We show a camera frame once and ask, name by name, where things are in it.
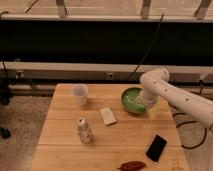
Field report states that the green ceramic bowl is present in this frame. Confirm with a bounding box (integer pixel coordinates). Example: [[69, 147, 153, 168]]
[[121, 87, 146, 115]]

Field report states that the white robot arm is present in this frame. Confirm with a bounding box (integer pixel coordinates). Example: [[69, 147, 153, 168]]
[[135, 68, 213, 132]]

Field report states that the translucent plastic cup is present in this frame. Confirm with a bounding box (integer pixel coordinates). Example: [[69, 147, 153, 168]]
[[71, 84, 88, 106]]

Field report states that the wooden table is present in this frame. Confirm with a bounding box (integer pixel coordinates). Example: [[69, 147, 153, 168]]
[[31, 84, 190, 171]]

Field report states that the small clear plastic bottle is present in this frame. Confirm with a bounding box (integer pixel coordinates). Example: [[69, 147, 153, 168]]
[[77, 118, 92, 143]]

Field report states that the black smartphone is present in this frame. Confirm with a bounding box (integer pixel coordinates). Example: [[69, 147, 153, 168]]
[[146, 135, 167, 162]]

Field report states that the red chili pepper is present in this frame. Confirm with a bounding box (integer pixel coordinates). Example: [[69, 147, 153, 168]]
[[119, 161, 146, 171]]

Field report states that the black object at left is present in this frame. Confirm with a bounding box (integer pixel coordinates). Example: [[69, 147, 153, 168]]
[[0, 127, 11, 139]]

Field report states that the black hanging cable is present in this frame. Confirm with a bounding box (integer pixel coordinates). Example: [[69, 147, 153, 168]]
[[125, 12, 165, 82]]

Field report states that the black floor cable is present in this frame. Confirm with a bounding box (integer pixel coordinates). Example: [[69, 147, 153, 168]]
[[172, 111, 208, 150]]

